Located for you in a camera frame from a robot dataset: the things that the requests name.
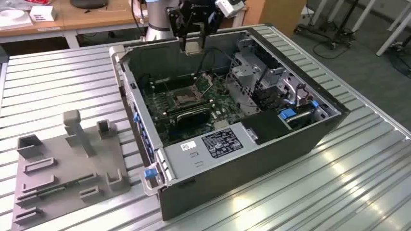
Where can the red packet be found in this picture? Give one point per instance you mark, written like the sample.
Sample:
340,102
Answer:
38,2

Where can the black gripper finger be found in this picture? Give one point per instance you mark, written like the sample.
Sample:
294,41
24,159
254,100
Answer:
186,44
202,36

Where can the grey parts rack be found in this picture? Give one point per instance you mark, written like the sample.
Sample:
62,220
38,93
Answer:
64,168

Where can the white table legs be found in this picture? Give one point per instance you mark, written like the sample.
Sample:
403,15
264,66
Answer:
391,39

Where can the black graphics card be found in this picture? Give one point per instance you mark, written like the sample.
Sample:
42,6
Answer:
190,119

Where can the blue rear slot clip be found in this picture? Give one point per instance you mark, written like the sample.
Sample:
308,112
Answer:
134,118

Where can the black wheeled stand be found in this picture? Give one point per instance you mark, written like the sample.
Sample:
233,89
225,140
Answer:
345,21

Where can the grey power supply unit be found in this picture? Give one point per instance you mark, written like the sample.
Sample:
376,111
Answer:
185,163

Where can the green motherboard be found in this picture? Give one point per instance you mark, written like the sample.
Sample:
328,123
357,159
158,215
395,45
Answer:
221,106

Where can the metal disk bay cage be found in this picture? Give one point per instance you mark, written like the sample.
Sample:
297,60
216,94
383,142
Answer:
244,69

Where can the black plastic shroud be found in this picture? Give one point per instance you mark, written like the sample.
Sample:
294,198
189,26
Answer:
262,127

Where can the blue disk carrier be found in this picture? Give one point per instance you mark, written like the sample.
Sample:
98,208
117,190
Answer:
285,114

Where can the wooden desk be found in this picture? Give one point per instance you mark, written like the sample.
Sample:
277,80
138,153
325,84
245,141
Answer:
96,16

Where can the small blue clip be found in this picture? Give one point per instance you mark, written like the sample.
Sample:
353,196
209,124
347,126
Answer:
313,104

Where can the white labelled box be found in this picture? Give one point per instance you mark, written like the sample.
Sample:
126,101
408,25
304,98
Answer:
42,12

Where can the white round dish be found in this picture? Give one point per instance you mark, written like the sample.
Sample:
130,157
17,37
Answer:
12,16

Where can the black open PC case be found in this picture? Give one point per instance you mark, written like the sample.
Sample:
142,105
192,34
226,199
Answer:
244,183

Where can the green RAM stick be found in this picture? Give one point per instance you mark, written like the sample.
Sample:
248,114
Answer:
57,188

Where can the silver square CPU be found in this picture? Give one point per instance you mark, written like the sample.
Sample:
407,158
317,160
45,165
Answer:
193,48

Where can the silver finned heatsink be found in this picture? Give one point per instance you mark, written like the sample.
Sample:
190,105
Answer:
221,124

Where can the white desk frame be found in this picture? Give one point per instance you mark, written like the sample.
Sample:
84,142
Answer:
364,15

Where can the wooden cabinet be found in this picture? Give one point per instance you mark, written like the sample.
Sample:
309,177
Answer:
278,14

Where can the black round object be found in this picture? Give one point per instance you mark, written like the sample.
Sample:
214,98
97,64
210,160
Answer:
88,3

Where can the CPU socket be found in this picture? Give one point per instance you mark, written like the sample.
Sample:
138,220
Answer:
185,97

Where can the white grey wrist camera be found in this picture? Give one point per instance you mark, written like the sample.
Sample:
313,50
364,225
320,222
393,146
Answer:
224,8

